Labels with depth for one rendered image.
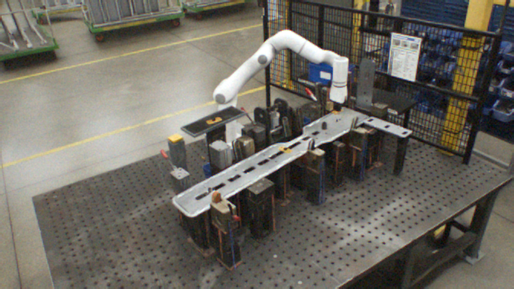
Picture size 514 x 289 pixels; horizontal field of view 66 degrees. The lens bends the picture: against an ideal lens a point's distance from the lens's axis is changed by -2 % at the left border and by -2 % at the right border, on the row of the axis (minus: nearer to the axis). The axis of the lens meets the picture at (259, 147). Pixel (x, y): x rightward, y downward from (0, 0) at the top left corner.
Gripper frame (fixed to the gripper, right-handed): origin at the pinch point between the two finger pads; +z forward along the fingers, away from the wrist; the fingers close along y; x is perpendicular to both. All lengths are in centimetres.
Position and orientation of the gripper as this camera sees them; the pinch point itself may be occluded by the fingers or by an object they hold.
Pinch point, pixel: (337, 107)
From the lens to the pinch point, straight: 255.5
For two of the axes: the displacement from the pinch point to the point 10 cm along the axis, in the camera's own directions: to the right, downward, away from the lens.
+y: 6.8, 3.6, -6.4
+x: 7.4, -3.8, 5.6
